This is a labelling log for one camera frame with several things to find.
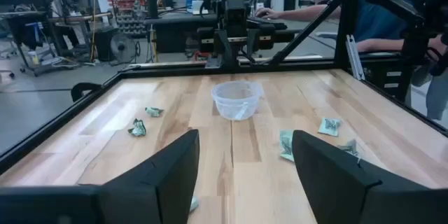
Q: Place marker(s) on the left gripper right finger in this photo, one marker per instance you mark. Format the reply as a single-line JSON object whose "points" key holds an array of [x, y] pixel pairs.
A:
{"points": [[329, 182]]}

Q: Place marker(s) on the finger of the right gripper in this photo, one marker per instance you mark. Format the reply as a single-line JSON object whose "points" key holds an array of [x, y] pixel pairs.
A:
{"points": [[222, 50], [252, 43]]}

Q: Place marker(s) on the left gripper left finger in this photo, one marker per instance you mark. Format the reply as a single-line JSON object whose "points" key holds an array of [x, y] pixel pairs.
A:
{"points": [[161, 182]]}

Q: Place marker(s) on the black computer keyboard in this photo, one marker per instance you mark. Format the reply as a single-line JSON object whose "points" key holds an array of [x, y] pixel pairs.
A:
{"points": [[267, 23]]}

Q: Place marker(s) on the black desk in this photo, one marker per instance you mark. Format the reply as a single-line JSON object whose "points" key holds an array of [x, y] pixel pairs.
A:
{"points": [[182, 22]]}

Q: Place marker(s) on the clear plastic bowl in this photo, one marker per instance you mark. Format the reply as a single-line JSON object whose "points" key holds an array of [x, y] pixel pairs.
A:
{"points": [[237, 105]]}

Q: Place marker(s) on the black floor fan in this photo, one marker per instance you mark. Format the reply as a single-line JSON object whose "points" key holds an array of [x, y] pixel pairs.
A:
{"points": [[122, 47]]}

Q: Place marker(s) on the red parts bin shelf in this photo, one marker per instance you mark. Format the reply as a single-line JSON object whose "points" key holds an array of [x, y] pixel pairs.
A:
{"points": [[124, 5]]}

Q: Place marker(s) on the person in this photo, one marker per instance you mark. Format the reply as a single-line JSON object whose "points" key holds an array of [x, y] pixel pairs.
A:
{"points": [[381, 14]]}

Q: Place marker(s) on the black drawer cabinet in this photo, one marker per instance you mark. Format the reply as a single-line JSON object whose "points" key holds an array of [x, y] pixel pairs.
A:
{"points": [[381, 77]]}

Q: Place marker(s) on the black speaker box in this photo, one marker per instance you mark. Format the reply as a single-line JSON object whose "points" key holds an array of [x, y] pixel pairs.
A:
{"points": [[103, 43]]}

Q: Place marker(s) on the metal workbench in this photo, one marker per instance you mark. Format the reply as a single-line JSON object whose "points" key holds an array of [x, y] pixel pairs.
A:
{"points": [[80, 17]]}

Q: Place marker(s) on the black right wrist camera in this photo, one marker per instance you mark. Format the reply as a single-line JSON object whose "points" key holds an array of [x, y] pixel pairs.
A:
{"points": [[234, 12]]}

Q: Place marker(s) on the black aluminium station frame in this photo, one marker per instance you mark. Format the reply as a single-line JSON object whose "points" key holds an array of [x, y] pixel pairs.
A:
{"points": [[157, 73]]}

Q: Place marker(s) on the silver aluminium bracket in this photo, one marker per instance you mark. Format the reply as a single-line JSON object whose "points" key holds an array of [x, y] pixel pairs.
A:
{"points": [[355, 57]]}

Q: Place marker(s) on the black frame bracket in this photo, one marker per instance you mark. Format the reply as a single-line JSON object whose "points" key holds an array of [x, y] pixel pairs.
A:
{"points": [[84, 89]]}

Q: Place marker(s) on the black equipment mount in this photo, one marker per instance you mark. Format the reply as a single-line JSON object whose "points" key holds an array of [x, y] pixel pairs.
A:
{"points": [[413, 3]]}

